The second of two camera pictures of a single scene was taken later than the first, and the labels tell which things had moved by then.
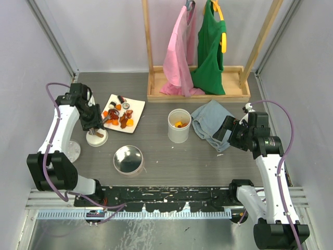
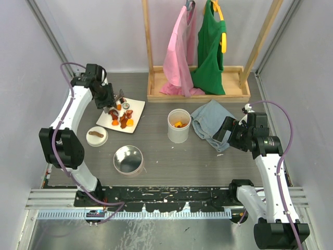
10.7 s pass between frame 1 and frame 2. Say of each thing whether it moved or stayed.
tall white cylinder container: stayed
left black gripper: moved
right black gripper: stayed
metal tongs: moved
